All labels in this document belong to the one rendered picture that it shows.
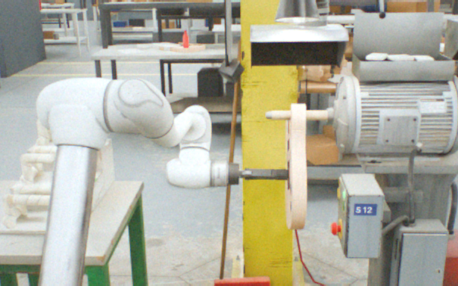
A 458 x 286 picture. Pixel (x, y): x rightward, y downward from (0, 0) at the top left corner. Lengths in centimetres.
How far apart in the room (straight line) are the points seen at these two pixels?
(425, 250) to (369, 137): 40
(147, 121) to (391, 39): 91
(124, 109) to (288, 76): 148
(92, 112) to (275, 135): 153
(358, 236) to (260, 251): 146
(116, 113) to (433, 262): 109
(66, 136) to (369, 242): 87
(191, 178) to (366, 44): 72
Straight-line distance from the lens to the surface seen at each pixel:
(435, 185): 185
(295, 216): 171
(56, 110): 137
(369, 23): 185
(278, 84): 266
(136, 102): 127
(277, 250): 299
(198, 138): 183
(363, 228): 158
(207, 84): 663
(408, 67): 174
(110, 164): 210
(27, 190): 188
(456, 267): 201
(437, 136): 179
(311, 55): 191
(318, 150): 403
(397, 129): 172
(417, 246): 182
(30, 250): 174
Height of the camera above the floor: 172
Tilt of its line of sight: 18 degrees down
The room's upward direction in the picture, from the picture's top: 1 degrees counter-clockwise
